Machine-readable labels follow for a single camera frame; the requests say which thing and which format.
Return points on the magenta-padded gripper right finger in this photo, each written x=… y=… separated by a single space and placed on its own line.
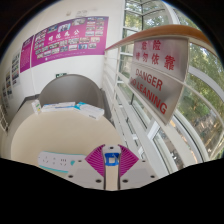
x=140 y=175

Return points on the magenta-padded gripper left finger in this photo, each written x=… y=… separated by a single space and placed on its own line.
x=83 y=175

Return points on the white power strip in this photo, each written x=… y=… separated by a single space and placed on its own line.
x=53 y=161

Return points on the white railing with wooden handrail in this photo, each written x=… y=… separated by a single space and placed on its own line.
x=133 y=123

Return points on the large white blue box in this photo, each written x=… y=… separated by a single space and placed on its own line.
x=89 y=111

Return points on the flat white blue box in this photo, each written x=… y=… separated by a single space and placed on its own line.
x=50 y=107
x=66 y=105

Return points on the small white green box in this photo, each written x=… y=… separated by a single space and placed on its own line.
x=36 y=106

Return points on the small white stair railing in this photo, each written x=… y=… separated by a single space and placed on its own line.
x=3 y=120

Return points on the grey sign with red lettering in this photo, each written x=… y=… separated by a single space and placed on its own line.
x=160 y=76

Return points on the green exit sign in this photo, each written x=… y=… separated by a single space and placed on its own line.
x=61 y=75

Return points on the narrow magenta text poster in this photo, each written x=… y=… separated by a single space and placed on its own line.
x=26 y=54

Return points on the large magenta photo poster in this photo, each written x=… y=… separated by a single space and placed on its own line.
x=70 y=40

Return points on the white-framed glass window wall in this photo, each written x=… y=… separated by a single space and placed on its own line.
x=203 y=83

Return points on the white photo wall panel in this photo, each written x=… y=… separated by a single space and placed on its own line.
x=8 y=84
x=3 y=96
x=15 y=69

